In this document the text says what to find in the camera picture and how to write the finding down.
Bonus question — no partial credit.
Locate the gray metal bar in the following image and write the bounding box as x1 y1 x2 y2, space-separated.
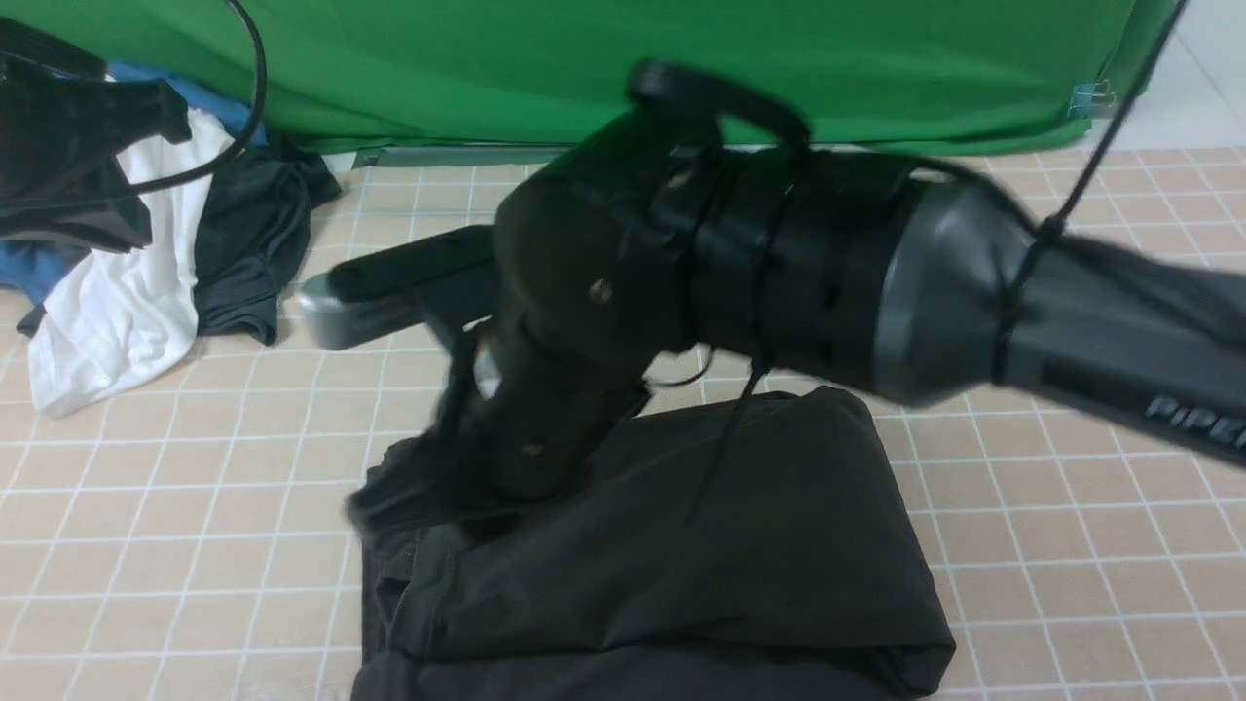
351 143 569 169

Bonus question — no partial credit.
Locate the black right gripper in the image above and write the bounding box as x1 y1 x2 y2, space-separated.
346 322 648 535

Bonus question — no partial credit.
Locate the dark gray long-sleeve shirt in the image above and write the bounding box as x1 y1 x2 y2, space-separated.
350 387 957 700

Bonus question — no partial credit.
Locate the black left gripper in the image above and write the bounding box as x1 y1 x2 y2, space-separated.
1 19 192 253

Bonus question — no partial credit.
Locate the green backdrop cloth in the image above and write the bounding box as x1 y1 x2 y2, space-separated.
0 0 1177 157

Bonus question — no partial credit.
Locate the dark gray shirt in pile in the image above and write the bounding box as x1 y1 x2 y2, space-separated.
17 134 343 346

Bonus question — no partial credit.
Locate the blue binder clip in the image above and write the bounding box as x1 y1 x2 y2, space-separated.
1067 78 1118 120

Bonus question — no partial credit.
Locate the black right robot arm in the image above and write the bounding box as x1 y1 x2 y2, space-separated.
348 59 1244 535

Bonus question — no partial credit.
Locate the white shirt in pile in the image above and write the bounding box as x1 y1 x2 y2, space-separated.
27 174 212 418

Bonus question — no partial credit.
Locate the blue shirt in pile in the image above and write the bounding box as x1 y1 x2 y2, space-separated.
2 64 249 306

